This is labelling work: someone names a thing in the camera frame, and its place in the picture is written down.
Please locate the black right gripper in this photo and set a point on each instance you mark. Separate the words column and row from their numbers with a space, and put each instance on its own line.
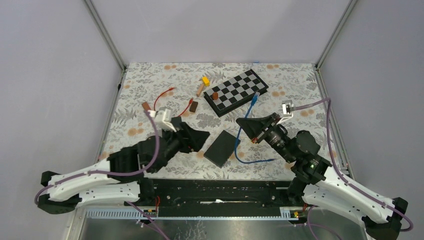
column 253, row 126

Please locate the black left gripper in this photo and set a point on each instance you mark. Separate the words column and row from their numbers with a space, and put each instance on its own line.
column 192, row 140

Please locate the black white chessboard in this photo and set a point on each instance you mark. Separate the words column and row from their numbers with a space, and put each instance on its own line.
column 235, row 92

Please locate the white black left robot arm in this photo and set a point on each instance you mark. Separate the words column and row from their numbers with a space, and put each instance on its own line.
column 120, row 177

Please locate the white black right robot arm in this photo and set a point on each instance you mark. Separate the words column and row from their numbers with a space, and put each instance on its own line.
column 317, row 181

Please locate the dark brown wooden block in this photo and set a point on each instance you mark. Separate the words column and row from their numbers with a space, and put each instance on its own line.
column 193, row 107

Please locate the reddish brown wooden block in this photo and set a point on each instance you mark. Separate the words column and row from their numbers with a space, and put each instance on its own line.
column 146, row 107

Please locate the brown round chess piece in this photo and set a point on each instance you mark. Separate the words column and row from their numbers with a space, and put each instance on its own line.
column 215, row 96

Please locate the light wooden block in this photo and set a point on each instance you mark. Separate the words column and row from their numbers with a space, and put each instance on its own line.
column 199, row 90

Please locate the floral table mat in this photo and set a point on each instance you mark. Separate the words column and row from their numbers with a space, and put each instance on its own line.
column 174, row 85

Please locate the yellow block near chessboard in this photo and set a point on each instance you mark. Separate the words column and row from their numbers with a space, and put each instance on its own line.
column 206, row 81

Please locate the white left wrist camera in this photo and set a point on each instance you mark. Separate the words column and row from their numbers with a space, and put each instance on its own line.
column 162, row 118

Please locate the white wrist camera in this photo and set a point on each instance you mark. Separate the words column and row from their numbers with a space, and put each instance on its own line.
column 287, row 111
column 162, row 118

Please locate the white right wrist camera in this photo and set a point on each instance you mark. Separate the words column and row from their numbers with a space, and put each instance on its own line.
column 287, row 111

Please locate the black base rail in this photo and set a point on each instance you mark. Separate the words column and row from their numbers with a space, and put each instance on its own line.
column 184, row 198

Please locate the left aluminium frame post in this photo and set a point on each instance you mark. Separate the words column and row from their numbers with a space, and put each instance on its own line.
column 94, row 14

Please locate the aluminium frame post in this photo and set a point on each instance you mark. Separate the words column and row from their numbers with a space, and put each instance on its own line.
column 94, row 14
column 342, row 21

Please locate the right aluminium frame post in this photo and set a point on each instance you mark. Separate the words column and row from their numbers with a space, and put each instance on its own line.
column 342, row 21

